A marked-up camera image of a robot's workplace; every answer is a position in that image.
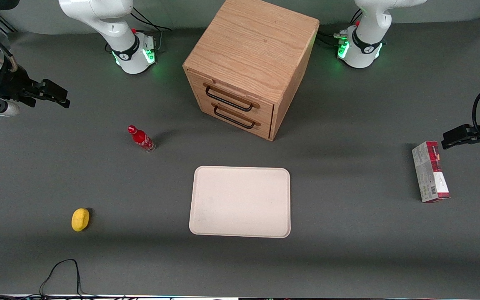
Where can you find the oak wooden drawer cabinet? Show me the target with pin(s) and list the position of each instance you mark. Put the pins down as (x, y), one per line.
(256, 46)

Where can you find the grey connector box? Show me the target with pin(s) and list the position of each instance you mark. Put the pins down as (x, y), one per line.
(149, 42)

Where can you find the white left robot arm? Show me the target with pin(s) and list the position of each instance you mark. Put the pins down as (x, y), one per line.
(367, 37)

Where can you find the grey and red carton box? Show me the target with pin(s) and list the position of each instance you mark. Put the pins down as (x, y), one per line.
(429, 173)

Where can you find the yellow lemon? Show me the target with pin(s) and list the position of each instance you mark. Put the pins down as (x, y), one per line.
(80, 219)

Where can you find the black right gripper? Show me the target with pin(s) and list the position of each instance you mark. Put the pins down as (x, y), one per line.
(10, 84)

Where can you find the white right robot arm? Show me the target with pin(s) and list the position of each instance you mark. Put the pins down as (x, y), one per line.
(111, 29)

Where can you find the red soda bottle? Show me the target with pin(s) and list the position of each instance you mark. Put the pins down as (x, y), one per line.
(142, 139)

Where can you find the beige plastic tray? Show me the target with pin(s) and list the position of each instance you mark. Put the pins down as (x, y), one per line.
(240, 202)

